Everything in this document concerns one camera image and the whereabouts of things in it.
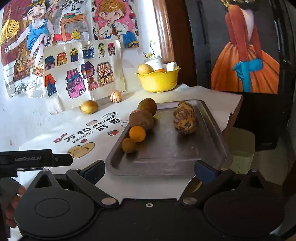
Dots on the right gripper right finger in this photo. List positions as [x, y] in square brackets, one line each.
[211, 181]

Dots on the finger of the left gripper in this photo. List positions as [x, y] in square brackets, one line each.
[62, 160]

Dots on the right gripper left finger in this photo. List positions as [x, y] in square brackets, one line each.
[84, 181]

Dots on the small brown round fruit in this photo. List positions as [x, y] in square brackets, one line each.
[128, 145]

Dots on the dark striped pepino melon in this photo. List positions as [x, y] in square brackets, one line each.
[185, 122]

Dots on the orange tangerine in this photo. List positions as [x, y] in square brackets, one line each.
[137, 134]

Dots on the person's left hand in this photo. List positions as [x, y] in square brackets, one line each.
[13, 204]

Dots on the white printed table cloth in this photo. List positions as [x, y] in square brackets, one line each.
[220, 104]

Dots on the metal tray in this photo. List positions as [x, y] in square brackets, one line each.
[165, 152]

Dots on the houses drawing paper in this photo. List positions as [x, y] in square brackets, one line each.
[80, 71]

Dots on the yellow plastic bowl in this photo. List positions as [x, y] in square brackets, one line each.
[158, 81]

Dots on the yellow pear in bowl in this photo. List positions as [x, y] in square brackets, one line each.
[144, 69]

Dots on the white jar with flowers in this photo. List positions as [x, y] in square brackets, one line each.
[154, 60]

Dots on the boy drawing paper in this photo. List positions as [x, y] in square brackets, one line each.
[27, 28]

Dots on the orange dress painting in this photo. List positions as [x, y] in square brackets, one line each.
[242, 65]

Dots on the girl with bear drawing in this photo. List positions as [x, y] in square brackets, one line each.
[115, 19]

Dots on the brown wooden post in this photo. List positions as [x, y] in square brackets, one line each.
[164, 31]

